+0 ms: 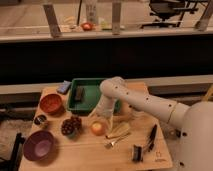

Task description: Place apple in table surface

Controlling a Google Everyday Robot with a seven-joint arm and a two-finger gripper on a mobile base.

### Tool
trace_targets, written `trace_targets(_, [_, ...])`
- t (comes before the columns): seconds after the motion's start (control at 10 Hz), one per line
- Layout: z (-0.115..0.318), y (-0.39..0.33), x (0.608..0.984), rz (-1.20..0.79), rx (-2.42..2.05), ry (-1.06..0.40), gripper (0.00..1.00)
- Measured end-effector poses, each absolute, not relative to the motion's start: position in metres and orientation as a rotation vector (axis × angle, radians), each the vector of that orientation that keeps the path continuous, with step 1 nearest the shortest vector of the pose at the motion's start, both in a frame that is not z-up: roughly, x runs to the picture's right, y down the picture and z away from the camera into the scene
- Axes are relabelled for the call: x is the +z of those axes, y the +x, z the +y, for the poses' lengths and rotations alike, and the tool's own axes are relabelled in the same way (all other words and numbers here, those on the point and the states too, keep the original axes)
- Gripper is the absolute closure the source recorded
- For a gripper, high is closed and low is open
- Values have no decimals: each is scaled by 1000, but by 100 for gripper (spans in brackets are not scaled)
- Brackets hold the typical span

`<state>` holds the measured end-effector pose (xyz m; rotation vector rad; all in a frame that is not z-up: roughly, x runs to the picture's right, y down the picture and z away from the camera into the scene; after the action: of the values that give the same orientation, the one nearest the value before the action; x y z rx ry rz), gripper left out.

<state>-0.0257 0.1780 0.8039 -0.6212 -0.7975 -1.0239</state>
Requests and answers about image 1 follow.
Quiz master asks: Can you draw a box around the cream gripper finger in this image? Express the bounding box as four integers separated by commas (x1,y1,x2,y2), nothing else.
109,115,114,133
88,110,99,123

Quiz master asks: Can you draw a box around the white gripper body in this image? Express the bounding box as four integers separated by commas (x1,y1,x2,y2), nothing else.
96,95,117,118

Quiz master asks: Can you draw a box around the yellow red apple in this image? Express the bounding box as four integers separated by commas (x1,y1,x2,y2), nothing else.
90,122,106,136

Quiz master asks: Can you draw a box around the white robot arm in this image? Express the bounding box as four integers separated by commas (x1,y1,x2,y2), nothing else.
90,77,213,171

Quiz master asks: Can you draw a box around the wooden spatula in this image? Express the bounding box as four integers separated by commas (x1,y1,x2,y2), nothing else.
106,122,130,139

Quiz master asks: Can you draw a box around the metal fork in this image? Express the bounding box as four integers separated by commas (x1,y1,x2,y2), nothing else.
104,133,131,149

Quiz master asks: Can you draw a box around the green plastic tray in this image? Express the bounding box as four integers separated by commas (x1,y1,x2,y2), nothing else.
66,77,122,115

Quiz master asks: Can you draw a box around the bunch of dark grapes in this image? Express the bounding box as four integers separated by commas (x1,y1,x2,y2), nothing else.
61,116,82,136

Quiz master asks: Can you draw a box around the black binder clip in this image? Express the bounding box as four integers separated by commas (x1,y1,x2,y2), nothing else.
132,145,143,162

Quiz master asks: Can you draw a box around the blue sponge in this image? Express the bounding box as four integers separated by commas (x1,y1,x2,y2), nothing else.
57,81,71,94

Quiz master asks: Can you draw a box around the black marker pen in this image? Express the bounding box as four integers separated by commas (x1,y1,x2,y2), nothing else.
148,124,157,151

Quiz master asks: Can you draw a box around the orange bowl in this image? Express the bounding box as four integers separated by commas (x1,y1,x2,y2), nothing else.
39,94,62,114

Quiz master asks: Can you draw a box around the small dark tin can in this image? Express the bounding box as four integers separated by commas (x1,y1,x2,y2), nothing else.
34,115,48,129

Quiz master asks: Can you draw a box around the purple bowl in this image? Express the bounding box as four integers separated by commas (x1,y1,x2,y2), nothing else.
23,130,54,161

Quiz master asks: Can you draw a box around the red fruit on shelf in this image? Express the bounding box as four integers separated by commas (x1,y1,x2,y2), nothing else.
81,22,93,31

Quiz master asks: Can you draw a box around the black office chair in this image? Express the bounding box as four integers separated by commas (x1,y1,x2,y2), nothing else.
141,0,198,29

